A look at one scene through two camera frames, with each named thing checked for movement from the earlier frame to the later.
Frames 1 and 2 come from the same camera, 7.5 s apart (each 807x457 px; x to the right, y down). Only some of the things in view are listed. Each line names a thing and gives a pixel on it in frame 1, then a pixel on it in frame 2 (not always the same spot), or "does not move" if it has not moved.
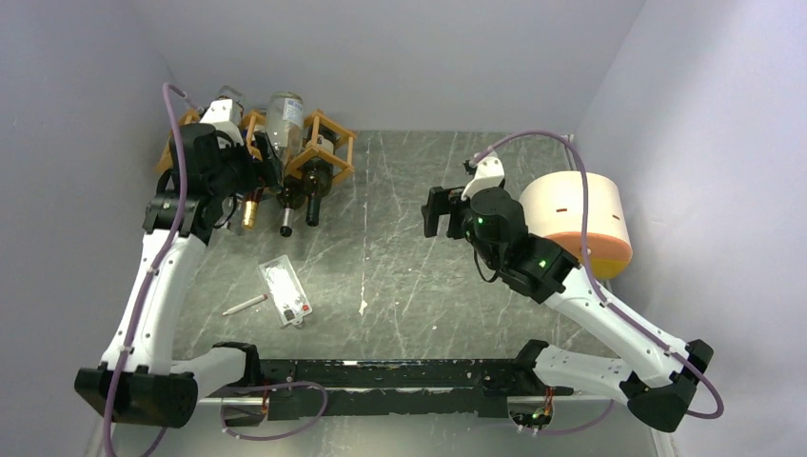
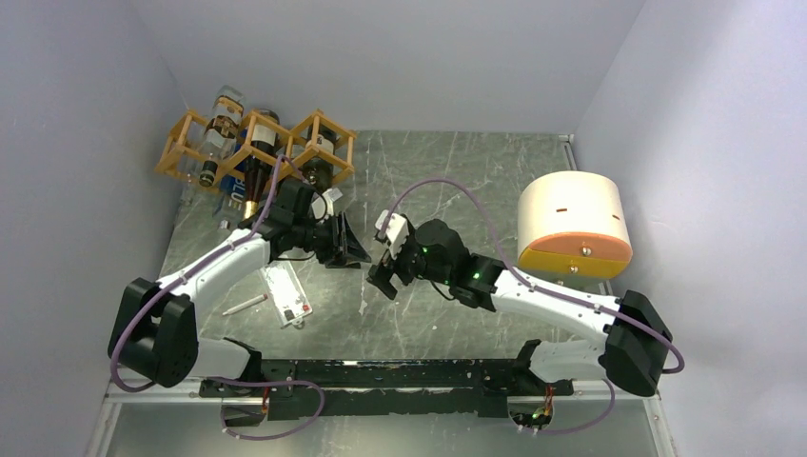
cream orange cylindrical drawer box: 553,206 does not move
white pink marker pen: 249,303 does not move
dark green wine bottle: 318,175 does not move
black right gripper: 443,201 to 379,275
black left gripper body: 238,171 to 325,238
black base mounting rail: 336,387 does not move
